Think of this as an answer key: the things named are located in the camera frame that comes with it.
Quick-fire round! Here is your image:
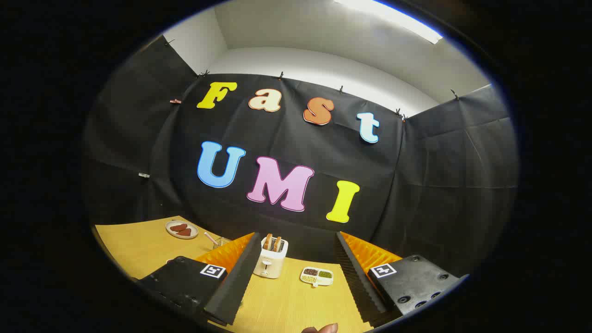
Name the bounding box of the small white plate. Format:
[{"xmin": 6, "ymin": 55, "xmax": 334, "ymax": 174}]
[{"xmin": 166, "ymin": 220, "xmax": 199, "ymax": 240}]

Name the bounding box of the wooden table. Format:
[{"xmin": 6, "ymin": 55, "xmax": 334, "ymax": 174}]
[{"xmin": 94, "ymin": 216, "xmax": 375, "ymax": 333}]

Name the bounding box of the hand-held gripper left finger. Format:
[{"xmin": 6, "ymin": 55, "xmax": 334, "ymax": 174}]
[{"xmin": 136, "ymin": 232, "xmax": 263, "ymax": 327}]

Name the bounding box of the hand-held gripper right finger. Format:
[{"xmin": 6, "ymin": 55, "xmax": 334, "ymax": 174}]
[{"xmin": 334, "ymin": 231, "xmax": 470, "ymax": 324}]

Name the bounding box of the white toaster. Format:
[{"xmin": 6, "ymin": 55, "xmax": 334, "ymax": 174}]
[{"xmin": 253, "ymin": 236, "xmax": 289, "ymax": 279}]

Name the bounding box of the white divided dish with grains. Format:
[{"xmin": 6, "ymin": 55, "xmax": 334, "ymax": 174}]
[{"xmin": 300, "ymin": 266, "xmax": 334, "ymax": 288}]

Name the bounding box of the small wire basket pink handle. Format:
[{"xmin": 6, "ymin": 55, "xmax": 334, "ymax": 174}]
[{"xmin": 204, "ymin": 231, "xmax": 232, "ymax": 250}]

